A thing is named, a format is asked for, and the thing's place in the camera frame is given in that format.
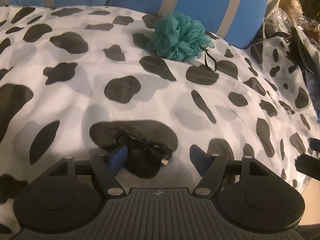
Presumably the black cable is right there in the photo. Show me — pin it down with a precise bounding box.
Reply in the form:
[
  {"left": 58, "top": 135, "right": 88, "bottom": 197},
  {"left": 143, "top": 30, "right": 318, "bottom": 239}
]
[{"left": 109, "top": 127, "right": 173, "bottom": 167}]

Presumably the brown stuffed toy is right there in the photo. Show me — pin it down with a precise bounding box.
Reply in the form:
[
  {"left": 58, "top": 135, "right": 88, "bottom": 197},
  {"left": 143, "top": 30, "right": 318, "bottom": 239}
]
[{"left": 278, "top": 0, "right": 305, "bottom": 18}]

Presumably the clear plastic bag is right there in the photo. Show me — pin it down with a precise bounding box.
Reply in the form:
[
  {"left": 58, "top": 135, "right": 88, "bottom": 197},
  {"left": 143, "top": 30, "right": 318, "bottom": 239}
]
[{"left": 264, "top": 9, "right": 320, "bottom": 38}]

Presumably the cow print duvet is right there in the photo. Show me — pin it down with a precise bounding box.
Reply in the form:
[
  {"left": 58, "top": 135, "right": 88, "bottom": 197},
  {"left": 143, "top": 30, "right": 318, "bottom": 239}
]
[{"left": 0, "top": 4, "right": 317, "bottom": 236}]

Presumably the teal mesh bath loofah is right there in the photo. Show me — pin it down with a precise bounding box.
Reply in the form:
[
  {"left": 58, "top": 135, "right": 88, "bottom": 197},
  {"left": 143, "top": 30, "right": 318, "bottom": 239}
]
[{"left": 147, "top": 12, "right": 218, "bottom": 72}]

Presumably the dark green plastic bag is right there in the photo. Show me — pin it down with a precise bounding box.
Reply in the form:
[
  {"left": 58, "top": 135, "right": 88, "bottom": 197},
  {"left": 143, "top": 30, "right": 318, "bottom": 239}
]
[{"left": 287, "top": 24, "right": 320, "bottom": 76}]

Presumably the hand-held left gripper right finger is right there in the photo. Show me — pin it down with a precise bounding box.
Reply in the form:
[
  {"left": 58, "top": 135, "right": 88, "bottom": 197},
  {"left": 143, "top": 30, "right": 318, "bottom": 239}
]
[{"left": 189, "top": 144, "right": 272, "bottom": 198}]

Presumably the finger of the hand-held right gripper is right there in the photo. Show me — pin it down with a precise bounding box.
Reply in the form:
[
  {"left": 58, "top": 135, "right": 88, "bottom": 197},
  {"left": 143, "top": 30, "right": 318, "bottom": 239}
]
[
  {"left": 294, "top": 154, "right": 320, "bottom": 180},
  {"left": 308, "top": 137, "right": 320, "bottom": 153}
]

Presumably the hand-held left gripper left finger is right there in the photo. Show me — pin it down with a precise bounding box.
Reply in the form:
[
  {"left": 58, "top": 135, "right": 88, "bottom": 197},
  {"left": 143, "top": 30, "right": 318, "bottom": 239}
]
[{"left": 46, "top": 144, "right": 129, "bottom": 198}]

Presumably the dark blue cloth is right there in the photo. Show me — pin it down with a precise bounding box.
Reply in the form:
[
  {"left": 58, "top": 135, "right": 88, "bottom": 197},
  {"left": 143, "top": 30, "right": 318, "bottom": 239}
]
[{"left": 306, "top": 72, "right": 320, "bottom": 122}]

